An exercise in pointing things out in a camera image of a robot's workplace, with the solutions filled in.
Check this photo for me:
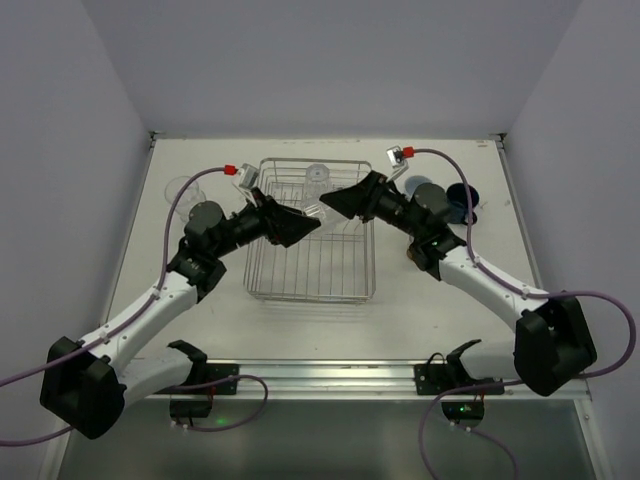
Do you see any clear glass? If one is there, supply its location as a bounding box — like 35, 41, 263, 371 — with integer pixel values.
302, 198, 348, 234
164, 176, 206, 224
303, 163, 332, 200

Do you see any light grey footed cup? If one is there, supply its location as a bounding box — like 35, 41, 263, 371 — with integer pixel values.
404, 175, 432, 196

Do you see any beige brown cup back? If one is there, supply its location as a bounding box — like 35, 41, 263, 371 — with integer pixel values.
407, 243, 418, 262

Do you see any dark blue ceramic mug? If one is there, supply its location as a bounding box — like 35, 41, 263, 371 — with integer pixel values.
446, 183, 480, 225

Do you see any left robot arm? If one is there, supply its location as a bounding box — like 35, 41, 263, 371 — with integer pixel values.
39, 188, 321, 439

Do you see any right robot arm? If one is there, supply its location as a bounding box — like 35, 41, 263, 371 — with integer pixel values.
320, 172, 597, 396

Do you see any left controller box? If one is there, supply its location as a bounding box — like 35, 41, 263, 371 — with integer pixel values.
169, 399, 212, 422

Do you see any controller box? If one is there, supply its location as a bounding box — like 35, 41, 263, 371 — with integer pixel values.
441, 400, 485, 428
169, 399, 212, 422

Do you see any right controller box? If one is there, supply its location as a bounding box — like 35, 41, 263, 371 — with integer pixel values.
441, 400, 485, 428

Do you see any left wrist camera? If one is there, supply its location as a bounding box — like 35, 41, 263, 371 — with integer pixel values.
232, 163, 259, 203

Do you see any metal wire dish rack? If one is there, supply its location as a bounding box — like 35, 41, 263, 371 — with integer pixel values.
244, 158, 376, 303

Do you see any aluminium front rail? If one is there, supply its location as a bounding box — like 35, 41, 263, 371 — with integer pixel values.
149, 355, 591, 401

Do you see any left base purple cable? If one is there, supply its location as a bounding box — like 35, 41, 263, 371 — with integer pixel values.
172, 373, 270, 433

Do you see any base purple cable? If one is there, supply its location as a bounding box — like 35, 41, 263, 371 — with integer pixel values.
417, 379, 521, 480
172, 373, 270, 433

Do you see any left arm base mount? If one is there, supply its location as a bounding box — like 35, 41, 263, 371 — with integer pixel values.
168, 340, 239, 396

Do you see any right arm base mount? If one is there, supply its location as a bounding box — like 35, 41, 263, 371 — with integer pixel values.
413, 339, 498, 396

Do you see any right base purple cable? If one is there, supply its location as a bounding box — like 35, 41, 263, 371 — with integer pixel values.
417, 379, 521, 480

